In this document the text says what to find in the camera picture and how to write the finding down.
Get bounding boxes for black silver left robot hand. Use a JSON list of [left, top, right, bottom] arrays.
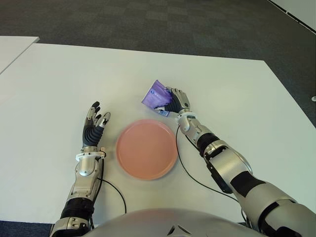
[[81, 101, 112, 149]]

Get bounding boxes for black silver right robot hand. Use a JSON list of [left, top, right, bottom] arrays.
[[158, 86, 191, 115]]

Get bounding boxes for purple tissue paper pack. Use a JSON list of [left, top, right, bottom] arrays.
[[141, 79, 173, 117]]

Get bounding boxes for pink round plate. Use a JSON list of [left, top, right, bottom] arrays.
[[116, 118, 178, 180]]

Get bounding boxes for silver robot torso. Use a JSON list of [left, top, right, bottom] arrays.
[[91, 208, 257, 237]]

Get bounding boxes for white side table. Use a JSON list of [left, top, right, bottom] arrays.
[[0, 36, 40, 74]]

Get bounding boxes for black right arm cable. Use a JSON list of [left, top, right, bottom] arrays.
[[175, 125, 247, 223]]

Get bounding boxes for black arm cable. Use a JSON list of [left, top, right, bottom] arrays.
[[87, 158, 127, 229], [175, 125, 247, 223]]

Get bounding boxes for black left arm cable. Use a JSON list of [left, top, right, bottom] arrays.
[[87, 158, 127, 229]]

